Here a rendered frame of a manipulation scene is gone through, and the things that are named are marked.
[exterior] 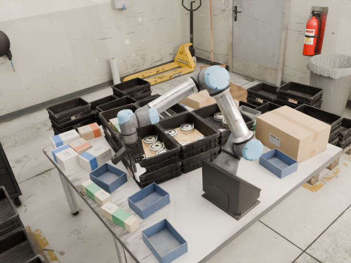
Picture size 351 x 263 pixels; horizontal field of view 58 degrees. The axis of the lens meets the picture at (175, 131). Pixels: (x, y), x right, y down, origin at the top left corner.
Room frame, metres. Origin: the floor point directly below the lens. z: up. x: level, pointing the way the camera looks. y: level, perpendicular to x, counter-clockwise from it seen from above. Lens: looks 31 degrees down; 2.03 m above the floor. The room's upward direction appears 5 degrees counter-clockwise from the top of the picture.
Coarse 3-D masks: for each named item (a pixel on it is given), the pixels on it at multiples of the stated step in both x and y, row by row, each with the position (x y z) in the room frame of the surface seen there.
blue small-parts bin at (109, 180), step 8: (104, 168) 1.77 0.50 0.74; (112, 168) 1.75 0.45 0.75; (96, 176) 1.71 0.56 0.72; (104, 176) 1.72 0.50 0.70; (112, 176) 1.72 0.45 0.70; (120, 176) 1.62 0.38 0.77; (96, 184) 1.64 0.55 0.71; (104, 184) 1.58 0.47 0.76; (112, 184) 1.57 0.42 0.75; (120, 184) 1.61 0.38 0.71
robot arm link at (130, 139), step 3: (132, 135) 1.30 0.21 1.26; (135, 135) 1.31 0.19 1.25; (123, 138) 1.31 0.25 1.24; (126, 138) 1.30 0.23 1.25; (129, 138) 1.29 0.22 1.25; (132, 138) 1.30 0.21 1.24; (135, 138) 1.31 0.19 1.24; (123, 141) 1.31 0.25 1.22; (126, 141) 1.30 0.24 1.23; (129, 141) 1.29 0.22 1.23; (132, 141) 1.30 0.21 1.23
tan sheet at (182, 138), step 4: (176, 128) 2.08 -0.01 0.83; (180, 132) 2.02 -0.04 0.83; (196, 132) 2.00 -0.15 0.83; (180, 136) 1.96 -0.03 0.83; (184, 136) 1.95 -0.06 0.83; (188, 136) 1.95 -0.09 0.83; (192, 136) 1.94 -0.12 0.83; (196, 136) 1.94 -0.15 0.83; (180, 140) 1.90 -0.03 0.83; (184, 140) 1.90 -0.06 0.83; (188, 140) 1.89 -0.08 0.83; (192, 140) 1.89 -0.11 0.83
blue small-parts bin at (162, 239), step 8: (160, 224) 1.21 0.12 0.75; (168, 224) 1.21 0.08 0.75; (144, 232) 1.16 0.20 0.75; (152, 232) 1.18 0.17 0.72; (160, 232) 1.20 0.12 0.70; (168, 232) 1.19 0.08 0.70; (176, 232) 1.14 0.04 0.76; (144, 240) 1.14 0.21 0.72; (152, 240) 1.15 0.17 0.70; (160, 240) 1.14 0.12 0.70; (168, 240) 1.14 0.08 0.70; (176, 240) 1.14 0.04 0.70; (184, 240) 1.08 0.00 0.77; (152, 248) 1.06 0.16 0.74; (160, 248) 1.09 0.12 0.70; (168, 248) 1.09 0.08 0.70; (176, 248) 1.03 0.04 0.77; (184, 248) 1.05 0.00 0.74; (160, 256) 0.99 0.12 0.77; (168, 256) 1.01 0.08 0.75; (176, 256) 1.03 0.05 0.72
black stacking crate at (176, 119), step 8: (168, 120) 2.06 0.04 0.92; (176, 120) 2.08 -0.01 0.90; (184, 120) 2.12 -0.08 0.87; (192, 120) 2.10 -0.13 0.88; (168, 128) 2.05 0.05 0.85; (200, 128) 2.00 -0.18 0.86; (208, 128) 1.90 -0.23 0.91; (200, 144) 1.74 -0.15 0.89; (208, 144) 1.76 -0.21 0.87; (216, 144) 1.79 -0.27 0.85; (184, 152) 1.69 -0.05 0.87; (192, 152) 1.71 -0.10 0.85; (200, 152) 1.74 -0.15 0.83
